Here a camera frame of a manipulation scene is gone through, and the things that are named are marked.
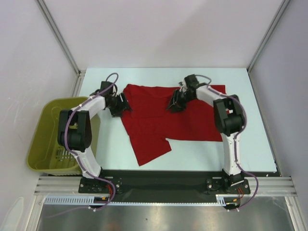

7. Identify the white slotted cable duct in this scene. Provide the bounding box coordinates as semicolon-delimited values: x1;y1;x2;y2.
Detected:
44;195;239;206

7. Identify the aluminium corner post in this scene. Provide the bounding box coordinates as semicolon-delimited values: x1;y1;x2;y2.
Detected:
35;0;85;96
246;0;293;73

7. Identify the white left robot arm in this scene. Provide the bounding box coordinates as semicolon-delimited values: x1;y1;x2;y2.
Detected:
57;81;131;193

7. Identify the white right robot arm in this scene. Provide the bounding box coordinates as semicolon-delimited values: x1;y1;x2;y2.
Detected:
167;74;246;193

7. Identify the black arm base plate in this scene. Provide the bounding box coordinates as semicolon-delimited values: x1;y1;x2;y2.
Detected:
78;170;251;200

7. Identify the left aluminium corner post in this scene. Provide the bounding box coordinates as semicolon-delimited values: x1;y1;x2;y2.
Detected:
35;0;85;96

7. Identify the red t shirt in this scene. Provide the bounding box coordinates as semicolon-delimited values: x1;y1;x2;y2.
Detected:
121;84;222;166

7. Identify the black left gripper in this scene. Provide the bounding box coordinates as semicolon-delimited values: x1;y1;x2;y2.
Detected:
107;92;132;117

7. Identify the aluminium front frame rail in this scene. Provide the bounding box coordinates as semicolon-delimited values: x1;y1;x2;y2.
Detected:
34;176;297;197

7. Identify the right aluminium corner post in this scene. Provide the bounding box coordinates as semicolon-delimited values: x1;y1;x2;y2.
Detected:
246;0;293;73

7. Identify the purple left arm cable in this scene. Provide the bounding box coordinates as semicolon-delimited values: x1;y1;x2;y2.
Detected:
47;72;120;218

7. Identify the olive green plastic basket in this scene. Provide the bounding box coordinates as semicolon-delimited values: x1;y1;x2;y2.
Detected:
27;97;101;176

